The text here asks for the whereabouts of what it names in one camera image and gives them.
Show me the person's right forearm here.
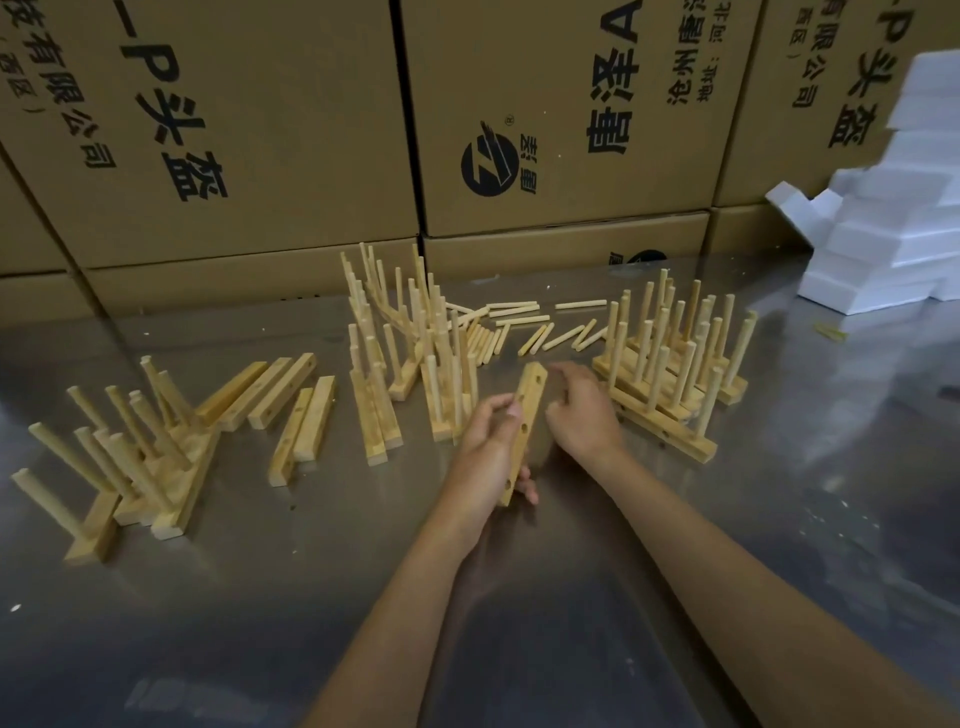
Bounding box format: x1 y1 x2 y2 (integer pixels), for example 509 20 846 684
592 446 960 728

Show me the pile of wooden dowels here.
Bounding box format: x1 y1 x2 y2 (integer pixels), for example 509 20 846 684
446 299 609 361

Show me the stack of brown cardboard boxes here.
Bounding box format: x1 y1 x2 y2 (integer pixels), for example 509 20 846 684
0 0 960 331

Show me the person's right hand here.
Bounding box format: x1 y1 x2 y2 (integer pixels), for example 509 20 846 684
543 362 628 470

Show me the person's left forearm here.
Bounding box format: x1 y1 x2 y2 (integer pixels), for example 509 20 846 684
303 517 489 728

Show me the pile of drilled wooden bars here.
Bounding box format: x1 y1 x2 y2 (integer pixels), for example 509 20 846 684
196 352 337 489

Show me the shiny metal table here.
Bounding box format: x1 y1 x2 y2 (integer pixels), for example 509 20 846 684
0 254 960 728

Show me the clear tape patch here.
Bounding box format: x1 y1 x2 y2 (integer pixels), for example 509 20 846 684
123 678 271 721

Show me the stack of white foam blocks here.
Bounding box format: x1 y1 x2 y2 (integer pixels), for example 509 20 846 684
764 48 960 315

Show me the person's left hand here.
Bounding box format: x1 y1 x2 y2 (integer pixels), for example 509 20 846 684
438 393 540 556

